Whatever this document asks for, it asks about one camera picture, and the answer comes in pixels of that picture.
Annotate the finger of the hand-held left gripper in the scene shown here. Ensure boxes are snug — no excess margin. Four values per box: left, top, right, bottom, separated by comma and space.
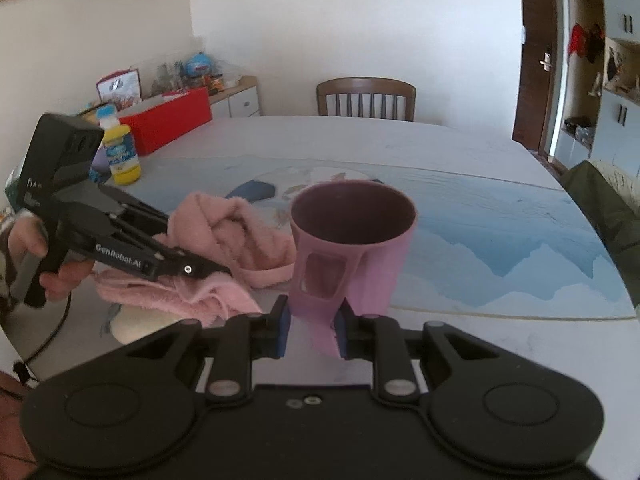
101, 184, 173, 248
150, 246, 234, 282

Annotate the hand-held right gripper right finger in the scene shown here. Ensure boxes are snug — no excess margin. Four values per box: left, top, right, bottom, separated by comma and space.
332, 306, 506, 407

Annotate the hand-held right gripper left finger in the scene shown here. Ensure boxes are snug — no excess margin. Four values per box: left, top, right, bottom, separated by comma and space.
122, 295, 292, 407

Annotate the pink towel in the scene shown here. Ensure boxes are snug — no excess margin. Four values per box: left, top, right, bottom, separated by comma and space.
94, 191, 300, 325

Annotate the pink plastic cup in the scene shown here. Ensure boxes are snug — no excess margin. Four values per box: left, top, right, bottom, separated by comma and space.
290, 180, 418, 358

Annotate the person's left hand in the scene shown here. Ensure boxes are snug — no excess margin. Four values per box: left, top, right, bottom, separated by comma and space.
7, 214, 95, 302

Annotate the yellow jar with blue label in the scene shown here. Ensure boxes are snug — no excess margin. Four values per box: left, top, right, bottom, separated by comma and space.
102, 126, 143, 187

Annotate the white bottle with blue cap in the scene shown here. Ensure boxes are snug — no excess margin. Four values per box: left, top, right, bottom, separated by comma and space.
97, 105, 122, 133

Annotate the red box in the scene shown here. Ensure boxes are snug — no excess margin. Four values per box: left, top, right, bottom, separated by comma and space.
119, 86, 214, 157

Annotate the red and white bag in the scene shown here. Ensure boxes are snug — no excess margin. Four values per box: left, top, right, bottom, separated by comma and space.
96, 67, 144, 107

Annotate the white drawer cabinet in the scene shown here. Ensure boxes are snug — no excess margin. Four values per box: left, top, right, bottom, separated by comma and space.
207, 76, 262, 119

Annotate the blue snack packet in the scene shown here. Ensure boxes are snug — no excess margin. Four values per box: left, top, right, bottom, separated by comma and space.
184, 52, 217, 77

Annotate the blue mountain print table mat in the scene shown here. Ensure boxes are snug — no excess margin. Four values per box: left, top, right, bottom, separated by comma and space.
107, 152, 638, 321

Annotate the person's reddish clothing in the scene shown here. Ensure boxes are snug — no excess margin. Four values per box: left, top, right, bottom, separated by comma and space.
0, 369, 42, 480

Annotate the wooden chair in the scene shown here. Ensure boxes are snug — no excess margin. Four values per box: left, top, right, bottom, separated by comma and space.
316, 77, 417, 122

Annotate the dark green cloth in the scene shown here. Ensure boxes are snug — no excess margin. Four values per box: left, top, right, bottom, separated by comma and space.
559, 160, 640, 308

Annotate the white wardrobe with open shelves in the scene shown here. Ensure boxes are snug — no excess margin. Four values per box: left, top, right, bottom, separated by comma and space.
550, 0, 640, 183

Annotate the brown wooden door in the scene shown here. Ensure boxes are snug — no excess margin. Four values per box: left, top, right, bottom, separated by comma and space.
512, 0, 560, 155

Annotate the red garment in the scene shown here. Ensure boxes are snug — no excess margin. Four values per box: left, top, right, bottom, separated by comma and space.
569, 23, 590, 57

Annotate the black cable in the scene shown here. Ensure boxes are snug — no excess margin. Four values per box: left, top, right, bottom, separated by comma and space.
14, 290, 73, 386

